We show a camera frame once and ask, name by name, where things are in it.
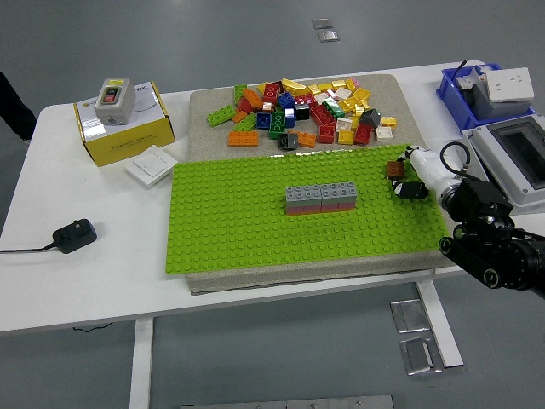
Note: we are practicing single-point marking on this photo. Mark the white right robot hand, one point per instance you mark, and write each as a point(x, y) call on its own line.
point(430, 168)

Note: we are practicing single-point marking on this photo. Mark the brown square toy brick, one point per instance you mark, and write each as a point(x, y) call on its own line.
point(396, 170)

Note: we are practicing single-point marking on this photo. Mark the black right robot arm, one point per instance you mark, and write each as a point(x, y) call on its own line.
point(481, 200)

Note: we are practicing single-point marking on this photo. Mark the white toy brick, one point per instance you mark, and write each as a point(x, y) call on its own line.
point(341, 93)
point(344, 124)
point(320, 98)
point(383, 133)

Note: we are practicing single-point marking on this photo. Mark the red square toy brick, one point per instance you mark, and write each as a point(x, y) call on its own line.
point(363, 134)
point(327, 133)

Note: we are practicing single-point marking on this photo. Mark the dark grey sloped brick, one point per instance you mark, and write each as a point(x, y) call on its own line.
point(369, 117)

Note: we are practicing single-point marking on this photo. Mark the grey long toy brick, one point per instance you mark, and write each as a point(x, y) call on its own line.
point(339, 191)
point(303, 192)

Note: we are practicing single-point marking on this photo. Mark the green and white brick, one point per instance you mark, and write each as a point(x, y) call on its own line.
point(333, 106)

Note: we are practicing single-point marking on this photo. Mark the pink and yellow brick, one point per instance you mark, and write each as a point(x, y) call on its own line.
point(351, 83)

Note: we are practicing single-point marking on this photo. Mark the red long toy brick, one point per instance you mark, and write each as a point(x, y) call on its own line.
point(322, 116)

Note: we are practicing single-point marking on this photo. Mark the black toy brick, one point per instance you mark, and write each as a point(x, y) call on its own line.
point(302, 112)

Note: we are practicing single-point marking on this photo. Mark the red and white brick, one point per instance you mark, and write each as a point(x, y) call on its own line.
point(305, 100)

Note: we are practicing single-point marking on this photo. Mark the dark grey square brick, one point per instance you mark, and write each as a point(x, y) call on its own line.
point(287, 141)

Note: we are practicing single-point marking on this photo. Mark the blue and white brick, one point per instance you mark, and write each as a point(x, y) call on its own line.
point(290, 117)

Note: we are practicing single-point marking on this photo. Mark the yellow curved toy brick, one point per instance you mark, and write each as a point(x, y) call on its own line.
point(294, 86)

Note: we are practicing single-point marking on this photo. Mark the dark green long brick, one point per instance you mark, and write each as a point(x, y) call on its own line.
point(277, 125)

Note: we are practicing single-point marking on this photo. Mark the small cream toy brick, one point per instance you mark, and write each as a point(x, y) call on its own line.
point(267, 106)

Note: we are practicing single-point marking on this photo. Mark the large red toy brick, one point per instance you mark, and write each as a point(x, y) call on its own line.
point(272, 91)

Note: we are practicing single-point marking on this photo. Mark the lime green toy brick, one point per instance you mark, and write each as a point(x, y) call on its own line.
point(246, 123)

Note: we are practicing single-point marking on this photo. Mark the orange long toy brick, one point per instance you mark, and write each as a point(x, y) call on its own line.
point(243, 139)

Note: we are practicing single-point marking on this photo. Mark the small orange toy brick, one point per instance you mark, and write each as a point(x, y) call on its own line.
point(239, 116)

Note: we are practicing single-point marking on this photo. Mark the green studded baseplate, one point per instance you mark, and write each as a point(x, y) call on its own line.
point(238, 230)

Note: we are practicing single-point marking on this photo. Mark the green upright toy brick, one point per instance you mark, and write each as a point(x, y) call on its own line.
point(239, 93)

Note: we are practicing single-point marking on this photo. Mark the lime green long brick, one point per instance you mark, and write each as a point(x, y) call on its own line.
point(221, 115)

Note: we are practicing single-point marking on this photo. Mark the blue plastic bin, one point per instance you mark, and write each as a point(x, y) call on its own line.
point(453, 100)

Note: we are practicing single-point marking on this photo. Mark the grey device housing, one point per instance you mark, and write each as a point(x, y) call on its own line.
point(489, 108)

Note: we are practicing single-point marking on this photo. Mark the white socket panel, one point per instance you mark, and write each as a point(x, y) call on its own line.
point(508, 85)

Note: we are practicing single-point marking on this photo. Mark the white table leg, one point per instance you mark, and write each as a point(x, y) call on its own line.
point(141, 362)
point(440, 328)

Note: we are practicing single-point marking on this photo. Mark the long metal floor plate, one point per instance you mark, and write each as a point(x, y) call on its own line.
point(285, 402)

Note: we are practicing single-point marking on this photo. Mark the yellow cardboard box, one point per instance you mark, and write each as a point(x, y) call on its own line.
point(127, 145)

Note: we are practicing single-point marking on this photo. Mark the black power adapter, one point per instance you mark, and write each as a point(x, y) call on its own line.
point(74, 236)

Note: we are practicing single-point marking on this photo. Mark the person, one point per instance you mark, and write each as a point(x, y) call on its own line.
point(13, 115)

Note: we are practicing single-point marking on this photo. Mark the grey electrical enclosure box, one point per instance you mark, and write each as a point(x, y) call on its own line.
point(519, 170)

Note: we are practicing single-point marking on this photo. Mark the white wall switch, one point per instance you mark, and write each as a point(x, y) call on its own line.
point(151, 166)

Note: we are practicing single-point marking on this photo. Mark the grey push-button switch box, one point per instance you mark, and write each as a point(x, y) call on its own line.
point(114, 106)

